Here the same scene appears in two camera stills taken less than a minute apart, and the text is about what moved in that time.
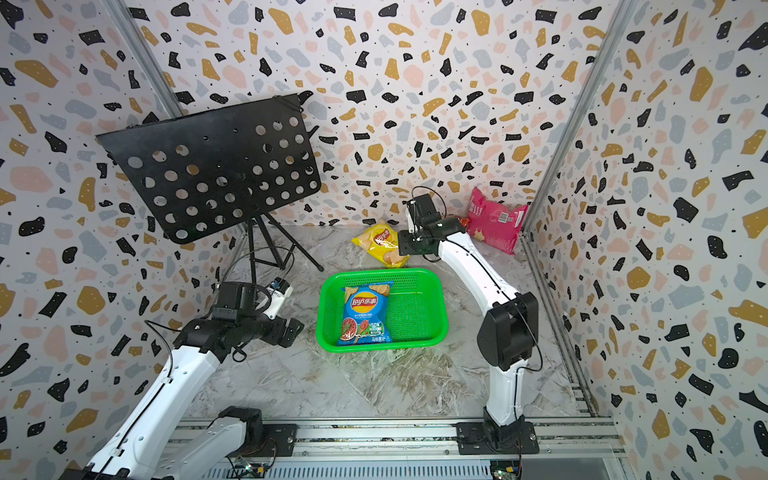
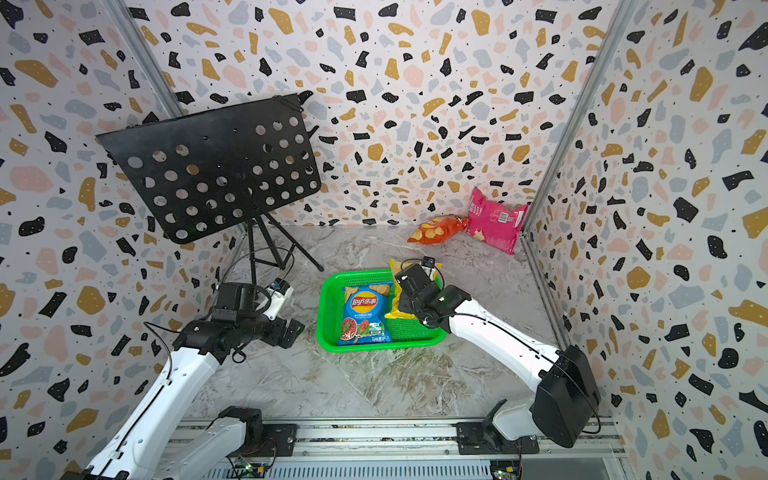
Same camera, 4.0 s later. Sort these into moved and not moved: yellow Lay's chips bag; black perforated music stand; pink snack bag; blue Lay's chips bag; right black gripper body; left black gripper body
Moved: right black gripper body; yellow Lay's chips bag
Not moved: left black gripper body; pink snack bag; black perforated music stand; blue Lay's chips bag
